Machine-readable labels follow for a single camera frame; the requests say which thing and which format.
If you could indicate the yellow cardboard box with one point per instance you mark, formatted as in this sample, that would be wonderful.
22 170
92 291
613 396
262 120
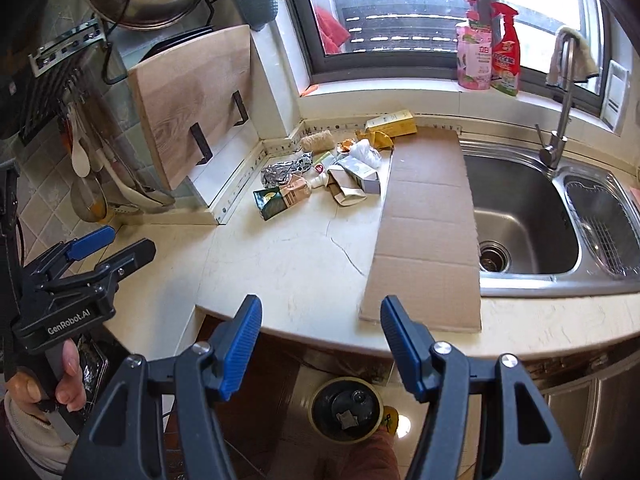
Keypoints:
395 122

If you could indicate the beige cloth on faucet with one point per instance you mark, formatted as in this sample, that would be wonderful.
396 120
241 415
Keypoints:
582 57

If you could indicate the black board holder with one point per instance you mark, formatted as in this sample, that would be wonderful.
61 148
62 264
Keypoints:
202 146

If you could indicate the brown paper bag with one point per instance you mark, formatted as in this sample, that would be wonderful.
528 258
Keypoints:
342 190

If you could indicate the dark green packet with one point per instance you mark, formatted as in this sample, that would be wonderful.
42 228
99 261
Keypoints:
267 205

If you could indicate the white plastic spoon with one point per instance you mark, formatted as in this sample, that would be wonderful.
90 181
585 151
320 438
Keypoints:
80 157

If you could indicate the beige scrubbing roll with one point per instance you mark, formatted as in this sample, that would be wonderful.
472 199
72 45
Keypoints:
317 141

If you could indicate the perforated metal rail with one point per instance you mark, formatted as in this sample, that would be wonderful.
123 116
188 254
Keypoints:
65 45

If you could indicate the small orange scrap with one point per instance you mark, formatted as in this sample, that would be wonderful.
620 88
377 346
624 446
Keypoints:
310 89

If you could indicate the flat cardboard sheet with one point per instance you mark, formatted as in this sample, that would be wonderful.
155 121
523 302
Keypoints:
425 230

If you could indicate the white wall outlet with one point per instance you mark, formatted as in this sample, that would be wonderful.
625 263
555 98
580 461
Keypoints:
616 95

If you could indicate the white plastic bag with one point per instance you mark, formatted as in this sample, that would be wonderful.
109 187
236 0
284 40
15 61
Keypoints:
365 152

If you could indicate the pink pump bottle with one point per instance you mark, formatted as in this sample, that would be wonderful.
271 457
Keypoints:
472 60

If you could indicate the wooden cutting board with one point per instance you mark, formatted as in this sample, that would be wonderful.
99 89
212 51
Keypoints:
190 95

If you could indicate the dark window frame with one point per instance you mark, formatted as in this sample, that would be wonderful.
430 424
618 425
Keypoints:
300 20

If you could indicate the orange snack wrapper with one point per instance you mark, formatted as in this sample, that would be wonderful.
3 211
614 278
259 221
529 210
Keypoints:
345 146

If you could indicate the crinkled foil sheet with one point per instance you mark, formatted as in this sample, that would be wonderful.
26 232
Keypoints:
92 360

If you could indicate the white ladle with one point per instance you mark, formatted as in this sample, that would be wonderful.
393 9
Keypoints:
150 199

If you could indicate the person's left forearm white sleeve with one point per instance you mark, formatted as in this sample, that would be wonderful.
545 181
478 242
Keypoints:
27 440

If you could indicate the yellow slipper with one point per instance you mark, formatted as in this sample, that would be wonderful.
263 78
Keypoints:
391 417

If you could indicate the silver foil wrapper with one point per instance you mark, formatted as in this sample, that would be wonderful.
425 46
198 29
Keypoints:
277 175

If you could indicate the steel ladle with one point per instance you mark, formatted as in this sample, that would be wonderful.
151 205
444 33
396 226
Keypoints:
87 202

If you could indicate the person's left hand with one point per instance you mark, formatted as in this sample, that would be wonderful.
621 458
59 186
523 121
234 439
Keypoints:
69 375

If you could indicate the teal utensil holder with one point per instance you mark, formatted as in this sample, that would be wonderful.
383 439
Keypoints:
255 5

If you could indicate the red spray bottle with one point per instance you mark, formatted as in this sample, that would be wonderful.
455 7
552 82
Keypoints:
505 60

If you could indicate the pink carton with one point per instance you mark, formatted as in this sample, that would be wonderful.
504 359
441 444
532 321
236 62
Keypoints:
297 191

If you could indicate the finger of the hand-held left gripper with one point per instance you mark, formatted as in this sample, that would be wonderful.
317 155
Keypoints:
132 255
92 241

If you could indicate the small white box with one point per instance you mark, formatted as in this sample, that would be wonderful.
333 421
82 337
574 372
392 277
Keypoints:
362 175

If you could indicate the yellow wrapper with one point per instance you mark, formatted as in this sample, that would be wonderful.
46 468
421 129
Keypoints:
380 139

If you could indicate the stainless steel sink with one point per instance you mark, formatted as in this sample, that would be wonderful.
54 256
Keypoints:
520 210

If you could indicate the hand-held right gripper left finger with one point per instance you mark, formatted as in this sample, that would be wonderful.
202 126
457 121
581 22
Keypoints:
242 345

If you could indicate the red cloth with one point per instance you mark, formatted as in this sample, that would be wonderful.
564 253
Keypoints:
330 32

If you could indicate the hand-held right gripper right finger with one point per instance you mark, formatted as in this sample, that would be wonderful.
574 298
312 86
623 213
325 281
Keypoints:
400 345

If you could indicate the steel faucet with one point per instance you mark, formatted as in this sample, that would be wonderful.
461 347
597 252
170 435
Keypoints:
564 110

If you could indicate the round yellow-rimmed bin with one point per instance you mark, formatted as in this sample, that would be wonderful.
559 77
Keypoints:
332 397

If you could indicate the person's leg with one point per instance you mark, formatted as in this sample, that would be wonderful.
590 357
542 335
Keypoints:
360 460

